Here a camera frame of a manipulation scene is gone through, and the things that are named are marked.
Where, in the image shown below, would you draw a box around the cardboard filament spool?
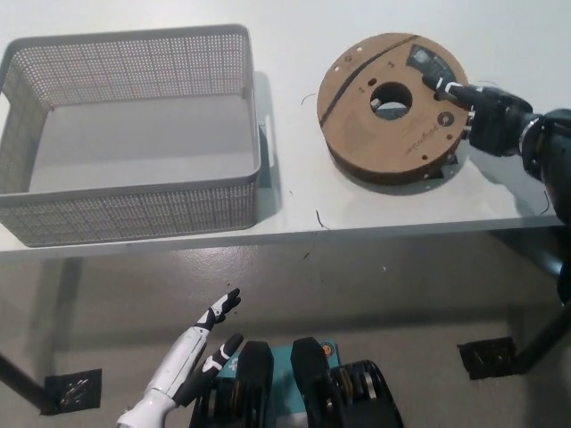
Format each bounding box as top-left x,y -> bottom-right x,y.
315,31 -> 469,185

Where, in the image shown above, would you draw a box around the black floor tape patch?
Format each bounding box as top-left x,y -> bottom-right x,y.
44,367 -> 103,415
457,337 -> 518,380

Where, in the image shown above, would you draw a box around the black slanted stand leg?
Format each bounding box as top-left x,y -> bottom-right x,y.
512,267 -> 571,375
0,351 -> 53,414

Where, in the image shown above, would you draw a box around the black and white right hand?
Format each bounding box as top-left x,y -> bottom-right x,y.
421,73 -> 544,158

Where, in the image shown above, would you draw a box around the black robot body with teal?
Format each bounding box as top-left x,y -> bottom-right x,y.
191,337 -> 405,428

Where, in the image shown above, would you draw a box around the grey perforated plastic basket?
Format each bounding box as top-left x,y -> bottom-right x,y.
0,23 -> 277,249

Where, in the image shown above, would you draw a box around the white and black left hand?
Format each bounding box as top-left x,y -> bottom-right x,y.
116,287 -> 245,427

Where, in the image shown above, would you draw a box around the grey table leg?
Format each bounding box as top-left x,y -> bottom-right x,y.
48,256 -> 86,371

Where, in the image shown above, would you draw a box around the black tape patch on table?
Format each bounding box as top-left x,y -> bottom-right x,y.
423,153 -> 459,180

